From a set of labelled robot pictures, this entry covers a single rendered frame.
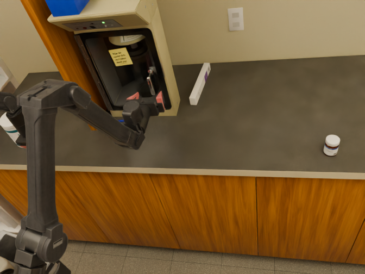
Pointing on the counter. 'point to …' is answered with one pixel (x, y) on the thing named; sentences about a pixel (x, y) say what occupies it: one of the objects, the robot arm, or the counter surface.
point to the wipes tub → (8, 128)
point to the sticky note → (120, 56)
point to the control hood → (108, 13)
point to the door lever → (150, 81)
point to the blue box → (66, 7)
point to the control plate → (93, 24)
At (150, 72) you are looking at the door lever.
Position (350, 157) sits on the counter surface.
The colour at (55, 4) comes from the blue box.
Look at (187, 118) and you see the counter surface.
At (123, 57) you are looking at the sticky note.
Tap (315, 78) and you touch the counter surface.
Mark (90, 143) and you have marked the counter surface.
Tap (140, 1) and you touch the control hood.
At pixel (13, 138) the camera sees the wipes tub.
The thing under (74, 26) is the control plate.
